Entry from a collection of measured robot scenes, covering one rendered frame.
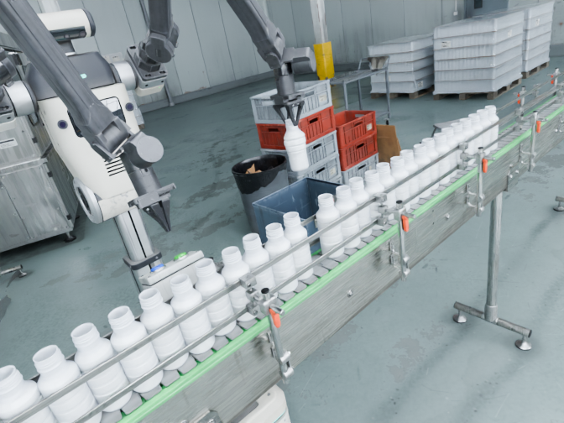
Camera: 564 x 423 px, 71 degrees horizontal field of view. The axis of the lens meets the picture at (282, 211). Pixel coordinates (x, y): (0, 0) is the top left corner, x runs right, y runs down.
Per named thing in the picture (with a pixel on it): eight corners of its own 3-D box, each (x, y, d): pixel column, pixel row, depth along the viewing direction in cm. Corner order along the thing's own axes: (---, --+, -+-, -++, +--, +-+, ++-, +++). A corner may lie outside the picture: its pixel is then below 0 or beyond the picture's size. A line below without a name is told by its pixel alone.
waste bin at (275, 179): (270, 253, 311) (253, 177, 285) (237, 237, 344) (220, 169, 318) (310, 228, 336) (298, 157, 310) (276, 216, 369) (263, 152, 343)
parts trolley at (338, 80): (350, 145, 533) (342, 70, 493) (321, 142, 573) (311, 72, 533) (395, 124, 590) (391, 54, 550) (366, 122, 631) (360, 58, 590)
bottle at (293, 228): (300, 265, 102) (289, 207, 95) (318, 271, 98) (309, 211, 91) (284, 277, 98) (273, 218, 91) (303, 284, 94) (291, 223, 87)
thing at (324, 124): (294, 151, 318) (289, 123, 309) (259, 148, 345) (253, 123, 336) (337, 129, 357) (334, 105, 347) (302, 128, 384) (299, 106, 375)
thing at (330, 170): (302, 201, 336) (298, 177, 327) (268, 195, 363) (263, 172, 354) (342, 175, 374) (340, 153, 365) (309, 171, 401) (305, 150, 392)
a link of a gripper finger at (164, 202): (183, 226, 91) (165, 188, 90) (154, 239, 87) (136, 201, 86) (174, 227, 97) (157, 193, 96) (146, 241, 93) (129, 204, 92)
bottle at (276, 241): (277, 279, 98) (264, 221, 91) (300, 279, 96) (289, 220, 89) (270, 295, 93) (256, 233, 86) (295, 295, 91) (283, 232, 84)
